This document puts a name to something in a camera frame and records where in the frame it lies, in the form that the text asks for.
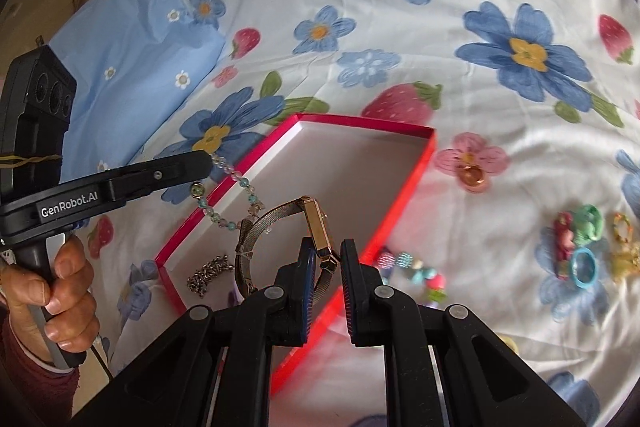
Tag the yellow hair claw clip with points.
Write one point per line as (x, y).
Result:
(625, 255)

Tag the red shallow jewelry box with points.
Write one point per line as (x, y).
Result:
(362, 171)

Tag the dark red left sleeve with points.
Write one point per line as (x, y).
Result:
(48, 392)

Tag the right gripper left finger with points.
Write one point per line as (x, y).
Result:
(293, 315)

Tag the green fabric flower clip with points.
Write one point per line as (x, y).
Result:
(587, 225)

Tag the pink flower hair clip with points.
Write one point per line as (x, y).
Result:
(563, 243)

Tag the light blue pillow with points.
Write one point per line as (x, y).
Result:
(134, 62)

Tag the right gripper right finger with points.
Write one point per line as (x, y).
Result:
(363, 312)

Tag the floral white bedsheet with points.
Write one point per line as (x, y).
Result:
(535, 104)

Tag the gold mesh band wristwatch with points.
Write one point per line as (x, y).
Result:
(253, 244)

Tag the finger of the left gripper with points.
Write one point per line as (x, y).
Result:
(142, 179)

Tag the person's left hand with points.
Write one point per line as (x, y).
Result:
(63, 312)

